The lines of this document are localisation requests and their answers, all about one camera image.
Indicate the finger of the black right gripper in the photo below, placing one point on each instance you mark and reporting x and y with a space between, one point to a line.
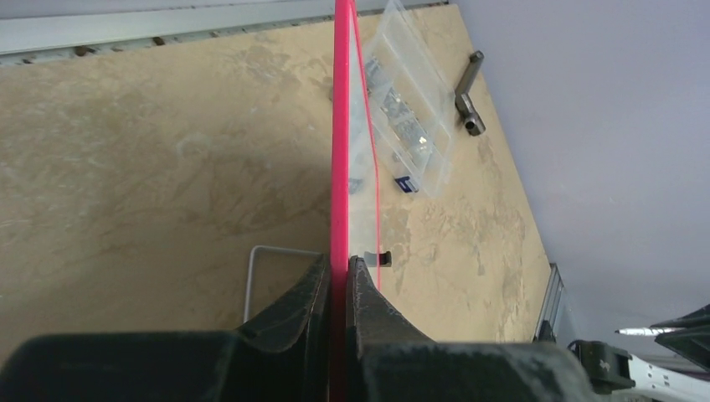
693 345
697 321

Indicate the dark metal crank handle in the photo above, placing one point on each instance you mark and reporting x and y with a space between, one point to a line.
469 116

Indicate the white whiteboard marker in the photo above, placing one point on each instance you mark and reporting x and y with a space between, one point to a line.
646 331

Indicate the clear plastic screw box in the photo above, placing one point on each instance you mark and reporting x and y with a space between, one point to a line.
411 105

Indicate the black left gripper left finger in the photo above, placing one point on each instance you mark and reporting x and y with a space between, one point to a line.
278 355

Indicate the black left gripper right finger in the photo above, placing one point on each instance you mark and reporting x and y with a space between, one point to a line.
389 359

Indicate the black whiteboard clip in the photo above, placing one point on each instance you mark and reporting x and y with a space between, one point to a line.
383 259

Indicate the pink framed whiteboard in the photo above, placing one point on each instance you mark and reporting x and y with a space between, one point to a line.
355 193

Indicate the aluminium frame rail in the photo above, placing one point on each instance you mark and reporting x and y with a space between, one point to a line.
37 34

